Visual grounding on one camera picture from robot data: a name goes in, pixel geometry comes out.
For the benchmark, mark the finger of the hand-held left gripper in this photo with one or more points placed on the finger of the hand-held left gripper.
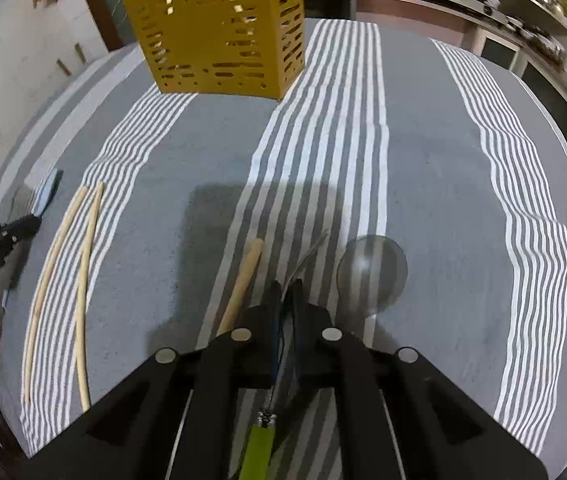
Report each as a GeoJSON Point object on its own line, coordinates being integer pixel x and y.
{"type": "Point", "coordinates": [18, 230]}

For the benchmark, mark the wooden chopstick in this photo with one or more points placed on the wooden chopstick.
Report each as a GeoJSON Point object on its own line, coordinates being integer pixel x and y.
{"type": "Point", "coordinates": [243, 280]}
{"type": "Point", "coordinates": [82, 280]}
{"type": "Point", "coordinates": [38, 300]}

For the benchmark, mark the metal spoon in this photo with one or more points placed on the metal spoon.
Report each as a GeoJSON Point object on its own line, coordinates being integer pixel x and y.
{"type": "Point", "coordinates": [371, 275]}

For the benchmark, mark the yellow perforated utensil holder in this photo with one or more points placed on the yellow perforated utensil holder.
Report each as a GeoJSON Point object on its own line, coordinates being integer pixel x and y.
{"type": "Point", "coordinates": [213, 45]}

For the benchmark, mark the pile of bowls and dishes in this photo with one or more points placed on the pile of bowls and dishes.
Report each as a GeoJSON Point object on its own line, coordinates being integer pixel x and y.
{"type": "Point", "coordinates": [543, 40]}

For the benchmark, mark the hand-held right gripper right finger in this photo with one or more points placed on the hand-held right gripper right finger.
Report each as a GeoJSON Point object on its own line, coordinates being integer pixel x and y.
{"type": "Point", "coordinates": [297, 325]}

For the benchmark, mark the wooden stick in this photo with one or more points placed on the wooden stick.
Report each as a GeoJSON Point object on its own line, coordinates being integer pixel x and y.
{"type": "Point", "coordinates": [79, 53]}
{"type": "Point", "coordinates": [63, 66]}

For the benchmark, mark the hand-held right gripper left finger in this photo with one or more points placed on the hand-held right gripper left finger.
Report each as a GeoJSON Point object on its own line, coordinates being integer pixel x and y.
{"type": "Point", "coordinates": [276, 320]}

